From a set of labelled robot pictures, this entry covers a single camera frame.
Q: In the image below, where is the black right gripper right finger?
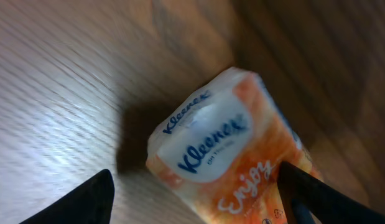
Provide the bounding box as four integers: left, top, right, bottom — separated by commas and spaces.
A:
277, 161, 385, 224

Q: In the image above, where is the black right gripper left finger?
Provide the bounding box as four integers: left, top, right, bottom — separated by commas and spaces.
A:
21, 169, 114, 224

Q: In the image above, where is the small orange white box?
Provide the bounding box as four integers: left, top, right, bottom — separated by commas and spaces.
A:
146, 67, 320, 223

